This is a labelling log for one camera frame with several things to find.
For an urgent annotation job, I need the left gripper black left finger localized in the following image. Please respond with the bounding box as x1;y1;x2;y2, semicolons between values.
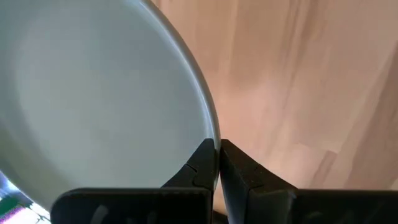
50;138;219;224

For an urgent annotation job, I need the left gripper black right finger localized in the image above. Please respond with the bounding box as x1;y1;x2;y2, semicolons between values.
220;139;398;224

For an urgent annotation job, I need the small sage green plate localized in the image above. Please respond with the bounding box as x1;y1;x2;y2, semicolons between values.
0;0;222;213

